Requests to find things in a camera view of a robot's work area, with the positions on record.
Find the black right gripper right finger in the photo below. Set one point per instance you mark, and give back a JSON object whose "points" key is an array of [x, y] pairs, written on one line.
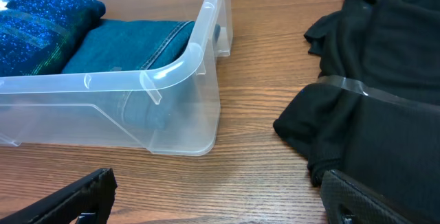
{"points": [[347, 201]]}

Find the clear plastic storage container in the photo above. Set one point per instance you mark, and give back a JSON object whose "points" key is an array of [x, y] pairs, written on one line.
{"points": [[173, 110]]}

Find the sparkly blue garment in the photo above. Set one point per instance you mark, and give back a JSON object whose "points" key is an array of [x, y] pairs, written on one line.
{"points": [[39, 37]]}

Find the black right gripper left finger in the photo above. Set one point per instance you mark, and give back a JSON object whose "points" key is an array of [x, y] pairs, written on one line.
{"points": [[87, 200]]}

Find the blue denim jeans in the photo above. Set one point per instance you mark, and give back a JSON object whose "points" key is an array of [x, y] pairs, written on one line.
{"points": [[131, 46]]}

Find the large black garment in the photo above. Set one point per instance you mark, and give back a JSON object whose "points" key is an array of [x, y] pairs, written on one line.
{"points": [[373, 113]]}

